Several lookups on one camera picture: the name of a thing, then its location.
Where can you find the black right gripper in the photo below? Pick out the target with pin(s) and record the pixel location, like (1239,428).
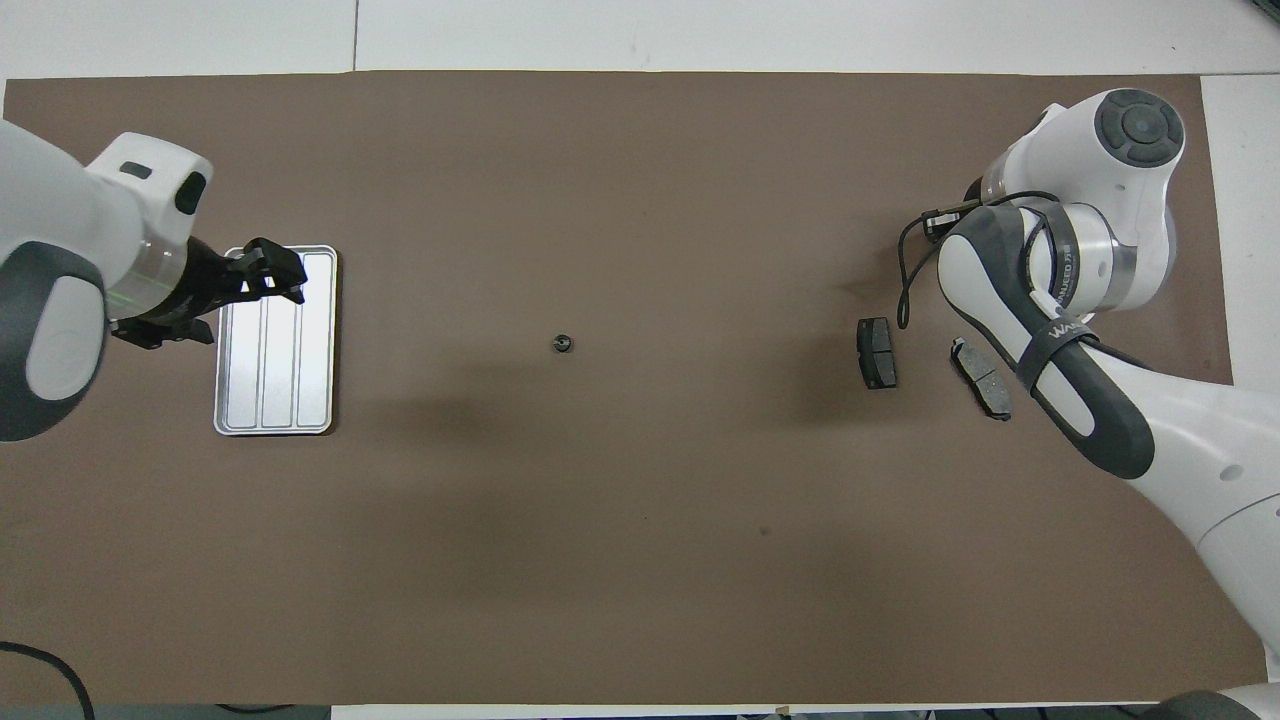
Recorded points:
(976,191)

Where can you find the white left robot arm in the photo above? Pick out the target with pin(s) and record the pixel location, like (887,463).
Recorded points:
(60,230)

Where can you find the curved dark grey brake pad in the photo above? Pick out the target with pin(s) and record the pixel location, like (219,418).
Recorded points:
(982,382)

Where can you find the small black bearing gear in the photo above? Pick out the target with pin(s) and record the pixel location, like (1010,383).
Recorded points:
(563,344)

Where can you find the silver metal tray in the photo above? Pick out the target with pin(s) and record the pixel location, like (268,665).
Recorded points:
(280,380)

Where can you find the rectangular dark grey brake pad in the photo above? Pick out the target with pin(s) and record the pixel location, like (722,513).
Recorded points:
(877,352)

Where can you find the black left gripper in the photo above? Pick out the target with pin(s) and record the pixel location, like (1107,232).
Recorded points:
(200,290)

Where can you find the brown table mat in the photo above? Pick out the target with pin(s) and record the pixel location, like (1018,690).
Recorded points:
(640,500)

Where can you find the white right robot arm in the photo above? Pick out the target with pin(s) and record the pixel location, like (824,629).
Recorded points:
(1200,440)

